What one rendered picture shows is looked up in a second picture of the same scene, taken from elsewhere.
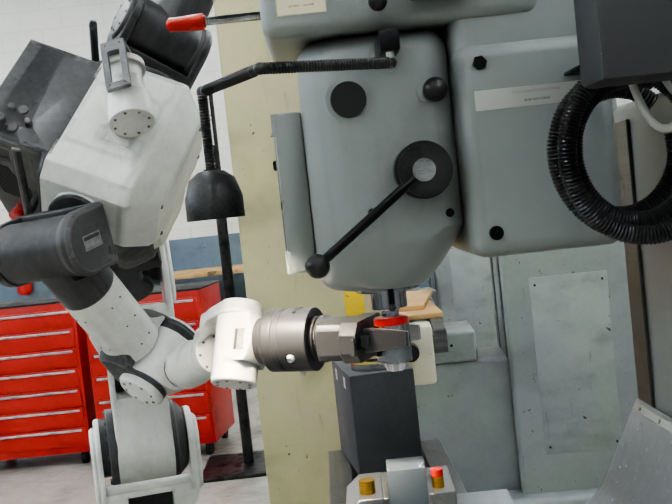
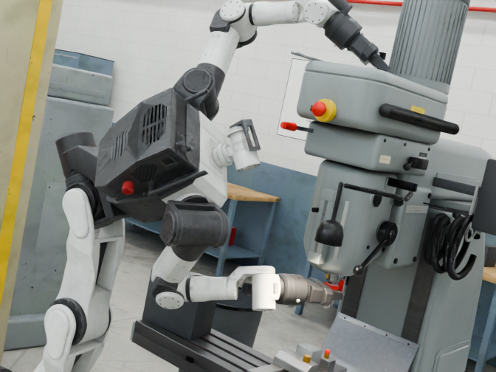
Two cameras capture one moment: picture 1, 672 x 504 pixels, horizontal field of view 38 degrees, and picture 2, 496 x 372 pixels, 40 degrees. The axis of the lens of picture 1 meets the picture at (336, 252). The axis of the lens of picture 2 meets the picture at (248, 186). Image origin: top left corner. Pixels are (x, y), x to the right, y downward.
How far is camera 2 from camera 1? 1.70 m
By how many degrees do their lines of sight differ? 51
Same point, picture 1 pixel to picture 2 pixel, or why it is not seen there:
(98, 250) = not seen: hidden behind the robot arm
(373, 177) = (372, 232)
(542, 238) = (402, 263)
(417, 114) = (387, 208)
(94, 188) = (213, 195)
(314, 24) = (384, 168)
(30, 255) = (204, 235)
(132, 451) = (92, 327)
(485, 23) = (412, 178)
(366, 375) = not seen: hidden behind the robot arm
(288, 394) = not seen: outside the picture
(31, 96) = (182, 129)
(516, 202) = (401, 249)
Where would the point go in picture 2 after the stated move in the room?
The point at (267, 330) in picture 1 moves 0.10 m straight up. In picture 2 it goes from (291, 286) to (299, 252)
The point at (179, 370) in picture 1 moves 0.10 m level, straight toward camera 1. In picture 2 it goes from (207, 294) to (237, 305)
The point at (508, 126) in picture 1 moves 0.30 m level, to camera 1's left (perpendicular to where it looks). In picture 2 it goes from (408, 220) to (357, 219)
